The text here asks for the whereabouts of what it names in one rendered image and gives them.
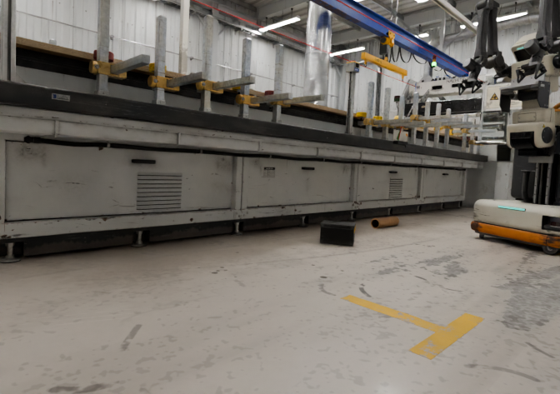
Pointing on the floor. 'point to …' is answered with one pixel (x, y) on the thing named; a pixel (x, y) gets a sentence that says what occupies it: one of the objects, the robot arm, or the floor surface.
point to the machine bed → (187, 177)
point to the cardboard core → (384, 221)
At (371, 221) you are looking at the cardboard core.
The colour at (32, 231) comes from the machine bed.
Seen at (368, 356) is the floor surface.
